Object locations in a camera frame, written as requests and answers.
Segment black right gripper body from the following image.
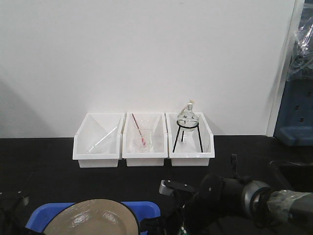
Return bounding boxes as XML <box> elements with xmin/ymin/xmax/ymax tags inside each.
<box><xmin>139</xmin><ymin>190</ymin><xmax>194</xmax><ymax>235</ymax></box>

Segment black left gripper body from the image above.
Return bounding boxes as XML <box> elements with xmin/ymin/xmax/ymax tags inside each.
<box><xmin>0</xmin><ymin>192</ymin><xmax>31</xmax><ymax>235</ymax></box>

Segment blue plastic tray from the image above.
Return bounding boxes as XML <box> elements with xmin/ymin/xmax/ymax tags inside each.
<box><xmin>26</xmin><ymin>201</ymin><xmax>160</xmax><ymax>232</ymax></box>

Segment beige plate with black rim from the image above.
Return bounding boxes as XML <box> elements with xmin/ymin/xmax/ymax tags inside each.
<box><xmin>43</xmin><ymin>197</ymin><xmax>140</xmax><ymax>235</ymax></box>

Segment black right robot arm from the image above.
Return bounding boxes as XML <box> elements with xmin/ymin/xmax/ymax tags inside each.
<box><xmin>139</xmin><ymin>173</ymin><xmax>313</xmax><ymax>235</ymax></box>

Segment right white storage bin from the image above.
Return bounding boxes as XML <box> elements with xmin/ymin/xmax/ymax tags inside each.
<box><xmin>165</xmin><ymin>113</ymin><xmax>215</xmax><ymax>166</ymax></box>

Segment white storage bin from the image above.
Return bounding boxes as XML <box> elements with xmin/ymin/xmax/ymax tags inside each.
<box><xmin>165</xmin><ymin>113</ymin><xmax>215</xmax><ymax>166</ymax></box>
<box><xmin>122</xmin><ymin>112</ymin><xmax>168</xmax><ymax>167</ymax></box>
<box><xmin>72</xmin><ymin>113</ymin><xmax>125</xmax><ymax>168</ymax></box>

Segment clear glass beaker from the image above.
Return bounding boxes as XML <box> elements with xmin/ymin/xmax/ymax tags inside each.
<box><xmin>134</xmin><ymin>119</ymin><xmax>153</xmax><ymax>153</ymax></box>

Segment middle white storage bin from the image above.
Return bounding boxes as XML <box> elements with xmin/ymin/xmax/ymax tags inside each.
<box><xmin>122</xmin><ymin>112</ymin><xmax>168</xmax><ymax>167</ymax></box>

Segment glass alcohol lamp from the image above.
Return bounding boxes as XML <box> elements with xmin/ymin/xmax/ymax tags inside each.
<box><xmin>177</xmin><ymin>100</ymin><xmax>199</xmax><ymax>132</ymax></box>

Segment left white storage bin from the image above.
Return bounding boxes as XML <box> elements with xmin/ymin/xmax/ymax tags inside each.
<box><xmin>72</xmin><ymin>113</ymin><xmax>125</xmax><ymax>168</ymax></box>

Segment clear glass rod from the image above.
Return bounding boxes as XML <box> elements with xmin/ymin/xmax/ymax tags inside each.
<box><xmin>87</xmin><ymin>126</ymin><xmax>117</xmax><ymax>154</ymax></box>

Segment black sink basin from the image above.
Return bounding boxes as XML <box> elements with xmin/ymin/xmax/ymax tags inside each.
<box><xmin>269</xmin><ymin>160</ymin><xmax>313</xmax><ymax>192</ymax></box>

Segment clear plastic wrap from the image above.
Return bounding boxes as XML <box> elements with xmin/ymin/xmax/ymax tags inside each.
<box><xmin>287</xmin><ymin>3</ymin><xmax>313</xmax><ymax>81</ymax></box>

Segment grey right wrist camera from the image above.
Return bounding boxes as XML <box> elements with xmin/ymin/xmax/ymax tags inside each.
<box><xmin>158</xmin><ymin>180</ymin><xmax>195</xmax><ymax>196</ymax></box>

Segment black wire tripod stand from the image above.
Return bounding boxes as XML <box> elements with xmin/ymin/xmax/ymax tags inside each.
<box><xmin>172</xmin><ymin>120</ymin><xmax>203</xmax><ymax>153</ymax></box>

